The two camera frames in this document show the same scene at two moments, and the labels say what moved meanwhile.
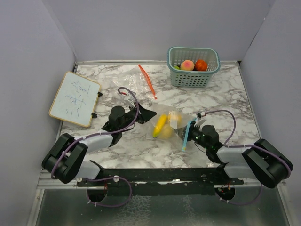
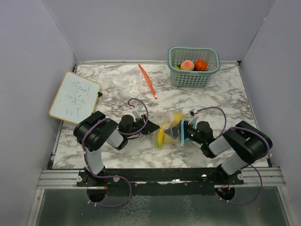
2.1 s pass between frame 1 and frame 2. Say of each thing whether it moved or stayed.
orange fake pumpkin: stayed
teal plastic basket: stayed
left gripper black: moved
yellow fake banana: moved
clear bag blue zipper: moved
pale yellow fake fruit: moved
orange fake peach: stayed
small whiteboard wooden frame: stayed
